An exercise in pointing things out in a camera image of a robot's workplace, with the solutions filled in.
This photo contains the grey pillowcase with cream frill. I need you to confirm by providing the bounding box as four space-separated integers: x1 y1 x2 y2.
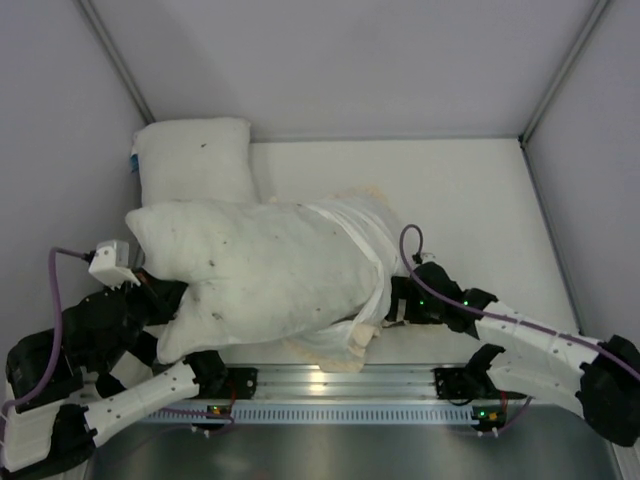
284 186 405 373

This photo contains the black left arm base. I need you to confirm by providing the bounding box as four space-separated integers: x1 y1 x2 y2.
197 367 258 400

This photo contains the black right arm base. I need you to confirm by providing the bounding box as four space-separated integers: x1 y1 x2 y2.
432 367 501 404

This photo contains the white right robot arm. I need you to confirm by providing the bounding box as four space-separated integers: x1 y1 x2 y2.
387 261 639 447

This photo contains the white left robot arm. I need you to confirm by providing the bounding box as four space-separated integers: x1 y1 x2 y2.
1 269 227 479

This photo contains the blue label on bare pillow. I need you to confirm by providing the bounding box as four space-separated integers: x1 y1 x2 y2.
129 154 139 173

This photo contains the bare white pillow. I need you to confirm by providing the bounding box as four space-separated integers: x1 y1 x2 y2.
131 117 259 206

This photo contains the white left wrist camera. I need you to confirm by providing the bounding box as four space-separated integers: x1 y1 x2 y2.
88 240 141 290

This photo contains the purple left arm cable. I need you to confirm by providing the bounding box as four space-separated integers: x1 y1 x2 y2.
0 247 235 451

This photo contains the perforated grey cable duct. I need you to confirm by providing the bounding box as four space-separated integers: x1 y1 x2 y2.
143 403 489 426

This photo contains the aluminium mounting rail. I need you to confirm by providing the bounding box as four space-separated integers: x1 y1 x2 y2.
79 362 501 401

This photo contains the left aluminium frame post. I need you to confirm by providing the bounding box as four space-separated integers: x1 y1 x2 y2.
74 0 156 125

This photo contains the aluminium frame post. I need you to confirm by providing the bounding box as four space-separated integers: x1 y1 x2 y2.
74 0 156 125
518 0 615 150

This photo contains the right aluminium frame post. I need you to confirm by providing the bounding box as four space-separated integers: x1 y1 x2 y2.
518 0 615 150

